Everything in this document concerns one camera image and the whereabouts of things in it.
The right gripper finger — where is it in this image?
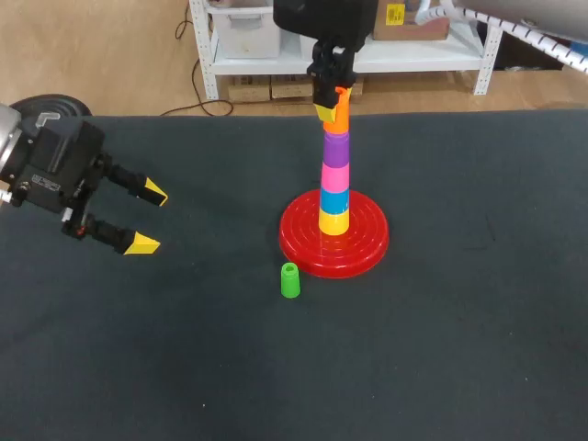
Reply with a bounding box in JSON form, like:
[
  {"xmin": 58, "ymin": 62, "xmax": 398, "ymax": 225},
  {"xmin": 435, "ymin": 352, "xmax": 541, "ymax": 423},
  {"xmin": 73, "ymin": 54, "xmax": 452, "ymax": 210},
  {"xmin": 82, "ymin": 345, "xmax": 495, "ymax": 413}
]
[
  {"xmin": 338, "ymin": 44, "xmax": 357, "ymax": 116},
  {"xmin": 306, "ymin": 38, "xmax": 342, "ymax": 123}
]

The pink cylinder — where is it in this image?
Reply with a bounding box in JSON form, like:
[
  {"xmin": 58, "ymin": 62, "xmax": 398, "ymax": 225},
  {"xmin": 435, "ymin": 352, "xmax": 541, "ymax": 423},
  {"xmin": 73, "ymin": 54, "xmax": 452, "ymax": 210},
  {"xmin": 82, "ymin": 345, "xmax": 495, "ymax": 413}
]
[{"xmin": 320, "ymin": 161, "xmax": 352, "ymax": 194}]

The black floor cable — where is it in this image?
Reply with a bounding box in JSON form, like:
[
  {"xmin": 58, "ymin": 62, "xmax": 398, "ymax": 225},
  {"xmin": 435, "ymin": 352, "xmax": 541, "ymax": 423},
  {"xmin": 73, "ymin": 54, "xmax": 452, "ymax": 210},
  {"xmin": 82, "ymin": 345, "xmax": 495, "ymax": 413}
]
[{"xmin": 159, "ymin": 7, "xmax": 234, "ymax": 118}]

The white metal shelf rack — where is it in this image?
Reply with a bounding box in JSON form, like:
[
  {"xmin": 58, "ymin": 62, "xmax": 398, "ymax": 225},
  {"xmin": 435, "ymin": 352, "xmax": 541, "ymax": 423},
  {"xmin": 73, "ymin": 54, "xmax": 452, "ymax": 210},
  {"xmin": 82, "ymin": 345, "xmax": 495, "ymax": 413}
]
[{"xmin": 187, "ymin": 0, "xmax": 504, "ymax": 102}]

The green cylinder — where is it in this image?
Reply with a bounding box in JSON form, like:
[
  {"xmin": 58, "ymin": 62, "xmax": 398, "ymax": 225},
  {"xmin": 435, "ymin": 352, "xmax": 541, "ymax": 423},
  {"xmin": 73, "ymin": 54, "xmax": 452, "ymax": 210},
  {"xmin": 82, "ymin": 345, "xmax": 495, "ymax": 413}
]
[{"xmin": 279, "ymin": 262, "xmax": 302, "ymax": 300}]

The cardboard box with yellow label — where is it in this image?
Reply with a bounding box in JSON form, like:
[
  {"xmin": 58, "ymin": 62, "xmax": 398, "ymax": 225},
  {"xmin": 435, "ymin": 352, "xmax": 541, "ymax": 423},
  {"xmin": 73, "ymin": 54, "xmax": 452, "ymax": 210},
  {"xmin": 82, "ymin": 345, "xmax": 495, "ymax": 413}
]
[{"xmin": 372, "ymin": 0, "xmax": 452, "ymax": 42}]

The white cable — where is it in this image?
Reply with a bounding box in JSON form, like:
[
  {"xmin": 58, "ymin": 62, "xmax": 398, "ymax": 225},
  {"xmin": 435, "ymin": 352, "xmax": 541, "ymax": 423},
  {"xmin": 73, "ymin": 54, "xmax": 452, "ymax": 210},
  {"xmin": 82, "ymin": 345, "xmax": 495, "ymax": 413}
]
[{"xmin": 414, "ymin": 0, "xmax": 588, "ymax": 74}]

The white plastic bin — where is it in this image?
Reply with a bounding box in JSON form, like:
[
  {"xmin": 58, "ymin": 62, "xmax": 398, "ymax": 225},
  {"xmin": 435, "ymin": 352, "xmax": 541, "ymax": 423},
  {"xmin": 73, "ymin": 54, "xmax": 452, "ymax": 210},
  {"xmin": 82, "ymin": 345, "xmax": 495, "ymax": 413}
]
[{"xmin": 207, "ymin": 0, "xmax": 283, "ymax": 61}]

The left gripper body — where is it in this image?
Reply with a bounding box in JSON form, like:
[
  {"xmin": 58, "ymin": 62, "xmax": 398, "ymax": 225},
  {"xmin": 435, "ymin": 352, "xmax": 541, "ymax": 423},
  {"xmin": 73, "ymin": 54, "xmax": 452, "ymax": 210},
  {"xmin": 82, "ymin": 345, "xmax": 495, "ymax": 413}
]
[{"xmin": 0, "ymin": 112, "xmax": 114, "ymax": 216}]

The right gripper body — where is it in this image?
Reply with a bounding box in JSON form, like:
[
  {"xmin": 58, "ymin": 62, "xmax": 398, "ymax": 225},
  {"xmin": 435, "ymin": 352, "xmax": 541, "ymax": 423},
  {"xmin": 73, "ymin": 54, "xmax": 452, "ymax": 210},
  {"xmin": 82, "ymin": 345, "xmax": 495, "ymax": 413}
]
[{"xmin": 272, "ymin": 0, "xmax": 379, "ymax": 52}]

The orange cylinder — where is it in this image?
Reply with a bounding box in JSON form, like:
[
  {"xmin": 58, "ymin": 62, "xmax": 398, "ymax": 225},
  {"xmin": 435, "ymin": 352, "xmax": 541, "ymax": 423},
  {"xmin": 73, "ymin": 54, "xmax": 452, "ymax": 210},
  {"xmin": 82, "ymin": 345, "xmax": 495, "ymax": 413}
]
[{"xmin": 322, "ymin": 85, "xmax": 353, "ymax": 137}]

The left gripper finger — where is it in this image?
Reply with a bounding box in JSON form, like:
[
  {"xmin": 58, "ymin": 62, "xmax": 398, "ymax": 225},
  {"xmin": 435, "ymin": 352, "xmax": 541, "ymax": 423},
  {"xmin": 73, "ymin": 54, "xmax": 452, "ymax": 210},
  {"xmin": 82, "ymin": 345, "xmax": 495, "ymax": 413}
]
[
  {"xmin": 97, "ymin": 155, "xmax": 169, "ymax": 208},
  {"xmin": 61, "ymin": 207, "xmax": 162, "ymax": 256}
]

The black round floor base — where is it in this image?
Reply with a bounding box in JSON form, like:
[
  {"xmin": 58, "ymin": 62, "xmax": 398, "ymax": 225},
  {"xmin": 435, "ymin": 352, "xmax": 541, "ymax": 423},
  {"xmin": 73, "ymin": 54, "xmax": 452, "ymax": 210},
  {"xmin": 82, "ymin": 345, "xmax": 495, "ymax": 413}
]
[{"xmin": 8, "ymin": 93, "xmax": 94, "ymax": 118}]

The yellow cylinder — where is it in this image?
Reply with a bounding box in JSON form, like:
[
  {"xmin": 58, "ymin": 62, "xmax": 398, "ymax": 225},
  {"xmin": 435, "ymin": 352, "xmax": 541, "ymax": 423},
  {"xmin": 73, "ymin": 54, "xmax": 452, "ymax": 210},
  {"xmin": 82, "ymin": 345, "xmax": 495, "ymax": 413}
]
[{"xmin": 318, "ymin": 209, "xmax": 351, "ymax": 237}]

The red round base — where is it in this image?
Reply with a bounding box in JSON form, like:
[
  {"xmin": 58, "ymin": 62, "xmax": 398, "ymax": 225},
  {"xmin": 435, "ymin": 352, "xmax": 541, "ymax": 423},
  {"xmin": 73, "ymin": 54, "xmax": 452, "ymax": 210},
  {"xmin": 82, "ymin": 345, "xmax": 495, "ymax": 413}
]
[{"xmin": 278, "ymin": 188, "xmax": 390, "ymax": 280}]

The purple cylinder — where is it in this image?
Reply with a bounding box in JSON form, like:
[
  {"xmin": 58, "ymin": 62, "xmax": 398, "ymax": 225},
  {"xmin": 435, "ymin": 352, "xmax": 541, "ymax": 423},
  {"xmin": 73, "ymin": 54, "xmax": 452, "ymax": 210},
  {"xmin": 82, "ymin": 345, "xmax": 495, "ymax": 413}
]
[{"xmin": 322, "ymin": 131, "xmax": 353, "ymax": 168}]

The blue cylinder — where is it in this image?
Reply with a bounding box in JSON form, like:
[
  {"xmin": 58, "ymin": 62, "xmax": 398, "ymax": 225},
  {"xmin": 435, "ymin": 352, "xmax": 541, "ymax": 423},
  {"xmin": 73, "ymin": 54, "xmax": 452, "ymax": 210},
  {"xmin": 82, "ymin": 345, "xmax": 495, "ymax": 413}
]
[{"xmin": 319, "ymin": 187, "xmax": 351, "ymax": 217}]

